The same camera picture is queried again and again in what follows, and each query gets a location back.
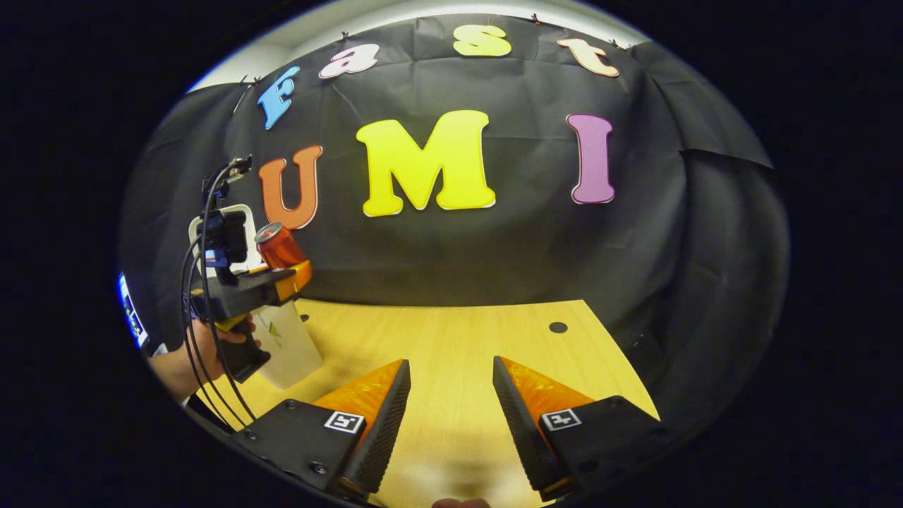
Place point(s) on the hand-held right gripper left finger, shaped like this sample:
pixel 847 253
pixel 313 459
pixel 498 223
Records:
pixel 381 430

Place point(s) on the wooden desktop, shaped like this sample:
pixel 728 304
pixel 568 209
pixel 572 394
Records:
pixel 451 339

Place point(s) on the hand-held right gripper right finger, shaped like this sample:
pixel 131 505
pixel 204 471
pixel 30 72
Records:
pixel 518 423

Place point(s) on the black backdrop cloth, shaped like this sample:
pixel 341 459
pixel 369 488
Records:
pixel 458 261

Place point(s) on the white desktop garbage bin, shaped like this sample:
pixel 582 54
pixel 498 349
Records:
pixel 293 346

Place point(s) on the computer monitor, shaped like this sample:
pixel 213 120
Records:
pixel 132 314

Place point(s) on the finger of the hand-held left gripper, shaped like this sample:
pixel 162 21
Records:
pixel 254 293

